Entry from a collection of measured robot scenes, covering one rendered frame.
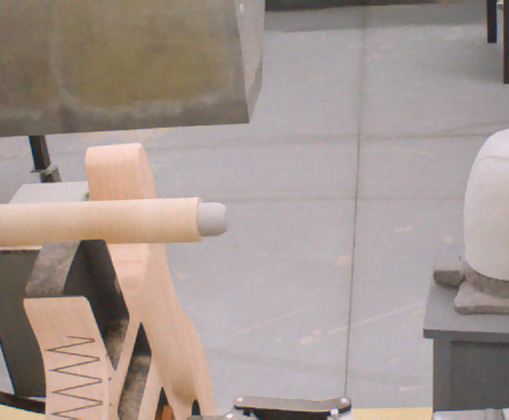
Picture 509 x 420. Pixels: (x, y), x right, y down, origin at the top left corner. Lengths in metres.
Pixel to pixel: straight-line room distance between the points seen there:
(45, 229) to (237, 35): 0.29
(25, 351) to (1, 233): 0.35
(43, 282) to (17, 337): 0.43
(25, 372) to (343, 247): 2.15
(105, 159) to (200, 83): 0.28
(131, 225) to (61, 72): 0.22
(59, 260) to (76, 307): 0.04
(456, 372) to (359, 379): 0.98
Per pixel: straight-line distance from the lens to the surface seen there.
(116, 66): 0.45
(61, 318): 0.59
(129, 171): 0.71
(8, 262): 0.97
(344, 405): 0.75
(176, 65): 0.45
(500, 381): 1.54
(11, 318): 1.01
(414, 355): 2.58
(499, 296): 1.50
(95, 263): 0.64
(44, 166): 3.61
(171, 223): 0.65
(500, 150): 1.42
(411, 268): 2.96
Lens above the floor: 1.56
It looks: 27 degrees down
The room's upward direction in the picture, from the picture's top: 7 degrees counter-clockwise
